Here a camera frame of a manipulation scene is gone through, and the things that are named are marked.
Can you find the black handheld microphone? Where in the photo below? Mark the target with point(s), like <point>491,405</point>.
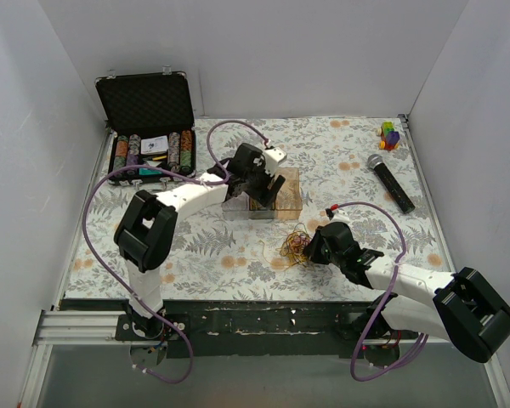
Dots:
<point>376,164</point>

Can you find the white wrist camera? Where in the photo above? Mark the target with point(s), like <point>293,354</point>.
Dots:
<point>337,214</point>
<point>273,158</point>

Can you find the black poker chip case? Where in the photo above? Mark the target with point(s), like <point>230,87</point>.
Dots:
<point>146,106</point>

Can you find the aluminium frame rail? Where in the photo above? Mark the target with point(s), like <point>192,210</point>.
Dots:
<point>77,362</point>

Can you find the amber plastic box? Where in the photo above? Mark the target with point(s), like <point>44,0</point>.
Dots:
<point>288,202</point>

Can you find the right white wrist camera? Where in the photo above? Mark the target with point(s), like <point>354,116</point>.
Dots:
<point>337,214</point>

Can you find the smoky grey plastic box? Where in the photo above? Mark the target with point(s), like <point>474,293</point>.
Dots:
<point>256,211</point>

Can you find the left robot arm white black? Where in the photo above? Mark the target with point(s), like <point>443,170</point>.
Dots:
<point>146,232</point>

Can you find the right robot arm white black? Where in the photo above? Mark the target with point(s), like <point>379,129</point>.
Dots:
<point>460,307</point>

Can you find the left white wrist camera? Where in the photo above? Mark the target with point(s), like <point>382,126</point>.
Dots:
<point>273,158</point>

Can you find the clear plastic box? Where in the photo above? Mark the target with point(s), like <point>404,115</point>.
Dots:
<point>236,208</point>

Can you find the colourful toy block train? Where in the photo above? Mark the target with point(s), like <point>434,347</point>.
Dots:
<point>389,137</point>

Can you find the white playing card deck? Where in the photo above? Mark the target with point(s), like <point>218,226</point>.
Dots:
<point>154,146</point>

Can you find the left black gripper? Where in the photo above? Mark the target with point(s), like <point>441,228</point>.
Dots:
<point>261,187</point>

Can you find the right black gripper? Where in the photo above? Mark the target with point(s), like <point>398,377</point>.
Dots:
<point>313,245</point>

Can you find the floral patterned table mat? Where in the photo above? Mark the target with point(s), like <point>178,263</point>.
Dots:
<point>213,258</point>

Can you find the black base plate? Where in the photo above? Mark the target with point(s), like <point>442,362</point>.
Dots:
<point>259,328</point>

